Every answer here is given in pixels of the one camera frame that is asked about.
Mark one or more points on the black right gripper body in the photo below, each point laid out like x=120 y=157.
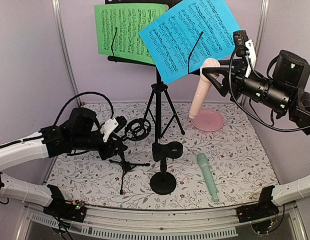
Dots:
x=275 y=95

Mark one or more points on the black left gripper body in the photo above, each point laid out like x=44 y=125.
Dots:
x=82 y=142

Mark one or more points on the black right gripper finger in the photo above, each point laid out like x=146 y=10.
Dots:
x=212 y=73
x=236 y=63

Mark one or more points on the pink toy microphone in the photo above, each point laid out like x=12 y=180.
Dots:
x=203 y=87

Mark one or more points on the black shock-mount tripod stand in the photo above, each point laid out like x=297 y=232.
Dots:
x=135 y=131

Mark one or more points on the blue sheet music paper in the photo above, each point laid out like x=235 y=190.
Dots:
x=180 y=40

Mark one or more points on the black round-base mic stand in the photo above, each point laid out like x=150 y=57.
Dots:
x=163 y=182

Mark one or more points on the teal toy microphone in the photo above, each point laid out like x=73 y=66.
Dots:
x=203 y=163

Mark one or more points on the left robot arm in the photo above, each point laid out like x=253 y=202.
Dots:
x=25 y=162

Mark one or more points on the pink plate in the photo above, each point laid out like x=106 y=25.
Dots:
x=208 y=120

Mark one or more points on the green sheet music paper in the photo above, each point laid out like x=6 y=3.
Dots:
x=118 y=26

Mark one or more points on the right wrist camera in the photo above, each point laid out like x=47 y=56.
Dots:
x=245 y=50

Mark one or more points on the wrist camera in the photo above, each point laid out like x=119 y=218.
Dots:
x=245 y=50
x=112 y=125

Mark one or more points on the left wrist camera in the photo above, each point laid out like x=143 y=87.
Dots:
x=112 y=125

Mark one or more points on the aluminium front rail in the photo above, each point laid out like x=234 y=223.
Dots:
x=106 y=223

